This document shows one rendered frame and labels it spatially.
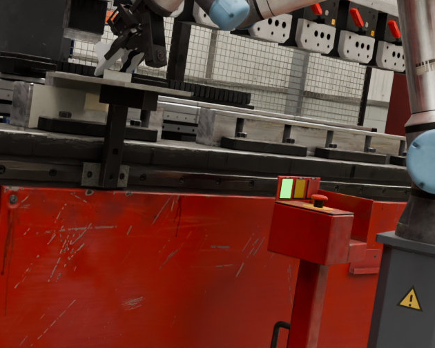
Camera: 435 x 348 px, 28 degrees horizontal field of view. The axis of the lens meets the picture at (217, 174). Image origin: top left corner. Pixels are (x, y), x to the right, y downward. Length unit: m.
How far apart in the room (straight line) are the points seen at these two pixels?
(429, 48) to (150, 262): 0.81
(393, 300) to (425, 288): 0.07
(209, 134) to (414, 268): 0.74
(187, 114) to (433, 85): 1.06
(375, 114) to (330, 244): 7.80
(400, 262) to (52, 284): 0.71
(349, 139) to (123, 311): 1.03
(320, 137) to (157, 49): 0.90
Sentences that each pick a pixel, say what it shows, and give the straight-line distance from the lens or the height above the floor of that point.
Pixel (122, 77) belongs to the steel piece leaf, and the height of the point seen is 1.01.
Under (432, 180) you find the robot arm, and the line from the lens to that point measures 1.60.
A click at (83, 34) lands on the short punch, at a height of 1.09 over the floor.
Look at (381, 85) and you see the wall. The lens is 9.72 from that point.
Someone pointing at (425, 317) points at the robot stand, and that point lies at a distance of 1.75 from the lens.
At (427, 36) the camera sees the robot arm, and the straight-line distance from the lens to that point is 1.64.
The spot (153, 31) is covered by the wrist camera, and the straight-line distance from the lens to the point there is 1.81.
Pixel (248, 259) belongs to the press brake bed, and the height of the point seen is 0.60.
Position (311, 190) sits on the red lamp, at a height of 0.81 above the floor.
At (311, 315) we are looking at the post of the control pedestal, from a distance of 2.09.
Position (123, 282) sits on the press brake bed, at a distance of 1.97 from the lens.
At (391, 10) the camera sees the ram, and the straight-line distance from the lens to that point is 2.79.
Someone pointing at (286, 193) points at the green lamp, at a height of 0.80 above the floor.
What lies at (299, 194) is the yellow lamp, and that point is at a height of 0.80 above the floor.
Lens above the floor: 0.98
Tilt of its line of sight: 4 degrees down
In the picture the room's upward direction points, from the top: 8 degrees clockwise
